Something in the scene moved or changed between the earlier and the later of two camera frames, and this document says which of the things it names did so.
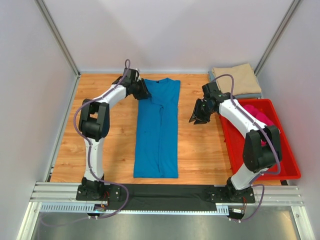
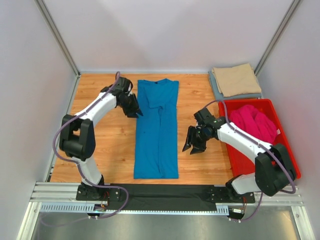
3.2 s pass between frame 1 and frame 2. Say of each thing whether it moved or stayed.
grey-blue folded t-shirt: stayed
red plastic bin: stayed
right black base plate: stayed
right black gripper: moved
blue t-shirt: stayed
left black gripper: moved
